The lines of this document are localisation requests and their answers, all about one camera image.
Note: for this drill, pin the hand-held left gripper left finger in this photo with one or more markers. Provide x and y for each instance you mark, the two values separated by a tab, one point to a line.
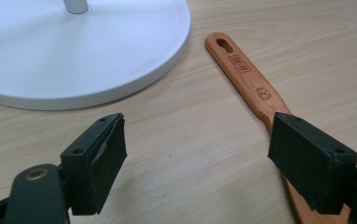
93	168

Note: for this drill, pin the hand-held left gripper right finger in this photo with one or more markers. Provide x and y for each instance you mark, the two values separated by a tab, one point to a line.
309	165

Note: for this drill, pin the wooden spatula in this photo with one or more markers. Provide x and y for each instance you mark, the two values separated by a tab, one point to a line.
250	82

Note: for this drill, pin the white round lamp base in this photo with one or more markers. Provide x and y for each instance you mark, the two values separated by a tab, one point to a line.
73	53

